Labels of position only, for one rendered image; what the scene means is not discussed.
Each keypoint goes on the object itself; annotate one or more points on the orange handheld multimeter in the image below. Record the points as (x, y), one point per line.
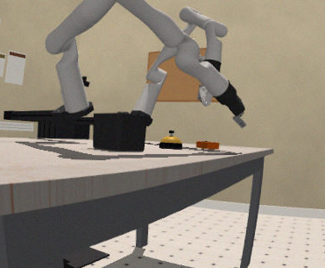
(207, 145)

